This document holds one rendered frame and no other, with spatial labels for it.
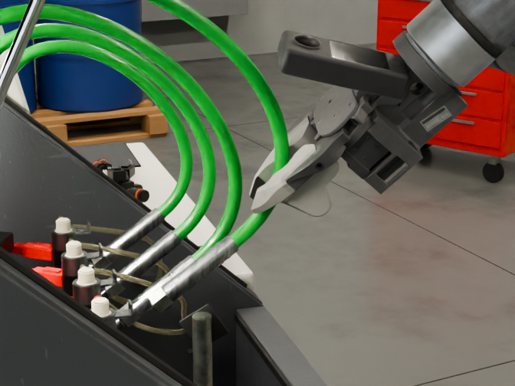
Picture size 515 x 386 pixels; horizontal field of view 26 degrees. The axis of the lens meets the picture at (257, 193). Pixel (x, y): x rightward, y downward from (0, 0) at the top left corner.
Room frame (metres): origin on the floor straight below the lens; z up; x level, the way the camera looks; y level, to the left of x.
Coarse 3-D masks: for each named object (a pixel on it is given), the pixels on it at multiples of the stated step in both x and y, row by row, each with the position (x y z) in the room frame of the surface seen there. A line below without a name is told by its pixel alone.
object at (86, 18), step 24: (0, 24) 1.00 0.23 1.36; (96, 24) 1.03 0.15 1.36; (144, 48) 1.04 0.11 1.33; (168, 72) 1.05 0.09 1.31; (192, 96) 1.06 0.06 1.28; (216, 120) 1.06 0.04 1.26; (240, 168) 1.07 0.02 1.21; (240, 192) 1.07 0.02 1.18; (216, 240) 1.06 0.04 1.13; (144, 312) 1.04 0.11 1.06
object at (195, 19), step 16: (160, 0) 0.96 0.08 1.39; (176, 0) 0.97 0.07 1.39; (176, 16) 0.97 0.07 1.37; (192, 16) 0.97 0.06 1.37; (208, 32) 0.97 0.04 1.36; (224, 32) 0.98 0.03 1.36; (224, 48) 0.98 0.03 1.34; (240, 48) 0.99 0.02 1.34; (240, 64) 0.98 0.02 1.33; (256, 80) 0.99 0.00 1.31; (272, 96) 0.99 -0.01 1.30; (272, 112) 0.99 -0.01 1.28; (272, 128) 0.99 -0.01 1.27; (288, 144) 1.00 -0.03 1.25; (288, 160) 1.00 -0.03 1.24; (272, 208) 0.99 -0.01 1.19; (256, 224) 0.99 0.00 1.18; (240, 240) 0.98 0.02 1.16
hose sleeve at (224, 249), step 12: (228, 240) 0.98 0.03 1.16; (216, 252) 0.98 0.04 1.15; (228, 252) 0.98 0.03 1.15; (192, 264) 0.97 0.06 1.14; (204, 264) 0.97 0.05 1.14; (216, 264) 0.97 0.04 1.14; (180, 276) 0.97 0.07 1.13; (192, 276) 0.97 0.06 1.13; (204, 276) 0.97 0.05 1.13; (168, 288) 0.96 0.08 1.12; (180, 288) 0.96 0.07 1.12
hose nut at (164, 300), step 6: (150, 294) 0.96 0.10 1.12; (156, 294) 0.96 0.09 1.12; (162, 294) 0.96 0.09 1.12; (150, 300) 0.96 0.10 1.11; (156, 300) 0.96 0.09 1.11; (162, 300) 0.96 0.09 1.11; (168, 300) 0.96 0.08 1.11; (156, 306) 0.96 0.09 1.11; (162, 306) 0.96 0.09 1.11; (168, 306) 0.96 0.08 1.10
